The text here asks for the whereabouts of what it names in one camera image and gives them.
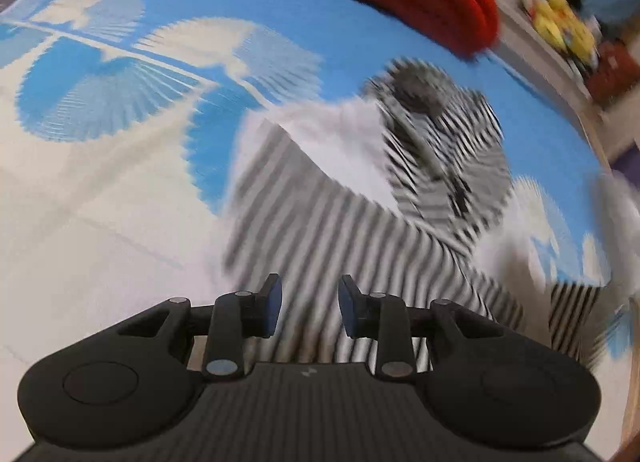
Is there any blue white patterned bed sheet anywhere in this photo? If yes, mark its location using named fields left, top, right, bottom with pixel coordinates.
left=0, top=0, right=623, bottom=443

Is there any white bedside shelf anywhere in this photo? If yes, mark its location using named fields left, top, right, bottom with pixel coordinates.
left=492, top=0, right=597, bottom=104

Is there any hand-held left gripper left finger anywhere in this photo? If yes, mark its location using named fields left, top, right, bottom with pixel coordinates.
left=120, top=273, right=284, bottom=381

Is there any yellow plush toy pile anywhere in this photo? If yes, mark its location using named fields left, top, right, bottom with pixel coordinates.
left=529, top=0, right=599, bottom=57

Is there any purple box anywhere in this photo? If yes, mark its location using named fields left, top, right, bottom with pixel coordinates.
left=612, top=146, right=640, bottom=179

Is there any dark red box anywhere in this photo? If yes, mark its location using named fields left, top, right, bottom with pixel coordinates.
left=585, top=39, right=635, bottom=104

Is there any black white striped garment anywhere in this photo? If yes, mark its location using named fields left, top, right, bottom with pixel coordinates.
left=222, top=58, right=602, bottom=379

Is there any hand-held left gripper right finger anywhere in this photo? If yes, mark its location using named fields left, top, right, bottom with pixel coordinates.
left=338, top=274, right=503, bottom=381

